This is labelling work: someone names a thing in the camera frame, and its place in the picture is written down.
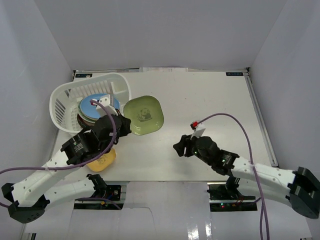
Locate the yellow square panda dish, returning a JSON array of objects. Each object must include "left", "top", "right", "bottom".
[{"left": 86, "top": 148, "right": 117, "bottom": 172}]

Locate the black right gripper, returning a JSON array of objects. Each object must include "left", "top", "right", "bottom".
[{"left": 173, "top": 131, "right": 213, "bottom": 167}]

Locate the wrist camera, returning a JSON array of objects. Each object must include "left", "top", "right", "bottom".
[
  {"left": 91, "top": 94, "right": 120, "bottom": 117},
  {"left": 190, "top": 121, "right": 206, "bottom": 139}
]

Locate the pale orange round plate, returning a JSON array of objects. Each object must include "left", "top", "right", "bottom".
[{"left": 77, "top": 101, "right": 98, "bottom": 126}]

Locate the light blue plate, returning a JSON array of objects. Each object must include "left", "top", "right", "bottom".
[{"left": 79, "top": 93, "right": 120, "bottom": 120}]

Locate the white plastic dish bin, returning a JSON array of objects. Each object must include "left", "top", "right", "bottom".
[{"left": 49, "top": 71, "right": 132, "bottom": 134}]

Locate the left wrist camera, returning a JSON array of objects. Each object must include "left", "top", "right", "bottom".
[{"left": 91, "top": 94, "right": 120, "bottom": 117}]

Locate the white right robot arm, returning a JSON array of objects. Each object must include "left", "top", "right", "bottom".
[{"left": 173, "top": 135, "right": 320, "bottom": 219}]

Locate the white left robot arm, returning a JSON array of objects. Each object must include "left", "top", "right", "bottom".
[{"left": 1, "top": 114, "right": 131, "bottom": 224}]

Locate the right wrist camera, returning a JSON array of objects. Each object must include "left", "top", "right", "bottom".
[{"left": 190, "top": 121, "right": 206, "bottom": 139}]

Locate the green square panda dish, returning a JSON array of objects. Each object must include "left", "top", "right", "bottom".
[{"left": 123, "top": 95, "right": 165, "bottom": 136}]

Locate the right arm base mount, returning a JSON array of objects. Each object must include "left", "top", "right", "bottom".
[{"left": 207, "top": 182, "right": 259, "bottom": 213}]

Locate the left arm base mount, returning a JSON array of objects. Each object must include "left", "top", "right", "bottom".
[{"left": 73, "top": 184, "right": 127, "bottom": 211}]

